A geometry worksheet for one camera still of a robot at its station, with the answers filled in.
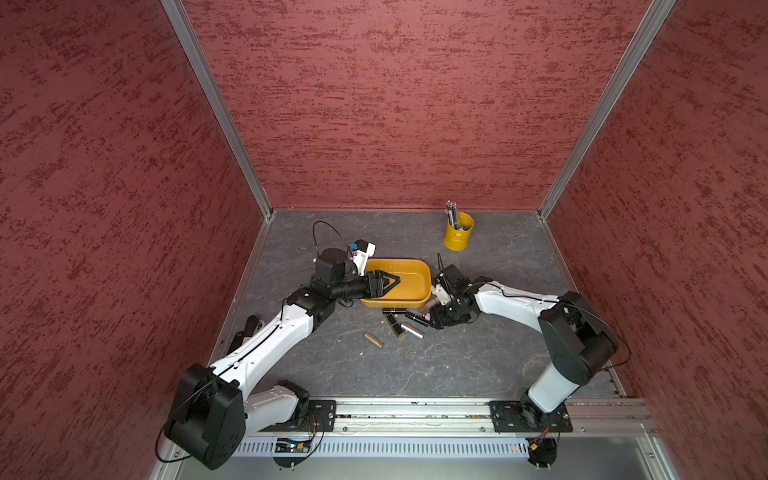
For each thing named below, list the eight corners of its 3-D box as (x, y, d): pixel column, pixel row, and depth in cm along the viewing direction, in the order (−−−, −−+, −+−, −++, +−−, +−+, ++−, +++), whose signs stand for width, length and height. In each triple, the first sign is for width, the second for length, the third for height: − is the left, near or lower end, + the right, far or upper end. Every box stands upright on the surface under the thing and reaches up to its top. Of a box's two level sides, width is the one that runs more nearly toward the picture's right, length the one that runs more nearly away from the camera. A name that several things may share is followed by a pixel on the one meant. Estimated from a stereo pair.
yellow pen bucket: (445, 251, 111) (450, 231, 102) (442, 232, 117) (447, 212, 108) (469, 251, 111) (476, 231, 102) (465, 233, 117) (472, 212, 108)
